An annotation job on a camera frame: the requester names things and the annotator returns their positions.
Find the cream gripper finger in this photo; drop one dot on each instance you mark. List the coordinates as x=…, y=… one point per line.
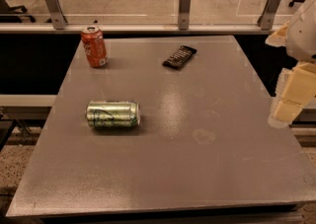
x=278, y=38
x=295, y=88

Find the green soda can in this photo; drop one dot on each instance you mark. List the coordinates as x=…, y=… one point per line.
x=107, y=114

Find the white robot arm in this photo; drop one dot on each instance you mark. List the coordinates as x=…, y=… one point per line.
x=300, y=41

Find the orange soda can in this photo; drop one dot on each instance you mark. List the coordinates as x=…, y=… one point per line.
x=94, y=46

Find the black office chair right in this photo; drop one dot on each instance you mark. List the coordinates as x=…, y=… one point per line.
x=292, y=2

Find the black snack bar wrapper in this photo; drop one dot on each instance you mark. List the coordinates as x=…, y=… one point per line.
x=180, y=57

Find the right metal rail bracket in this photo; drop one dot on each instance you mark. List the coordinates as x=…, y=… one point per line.
x=266, y=20

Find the metal rail bracket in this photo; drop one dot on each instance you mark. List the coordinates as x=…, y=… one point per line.
x=184, y=14
x=57, y=18
x=266, y=20

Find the middle metal rail bracket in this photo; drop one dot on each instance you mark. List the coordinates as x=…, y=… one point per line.
x=184, y=14

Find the left metal rail bracket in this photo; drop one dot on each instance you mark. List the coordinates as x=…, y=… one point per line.
x=57, y=18

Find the grey horizontal rail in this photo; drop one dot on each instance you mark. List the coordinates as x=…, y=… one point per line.
x=171, y=29

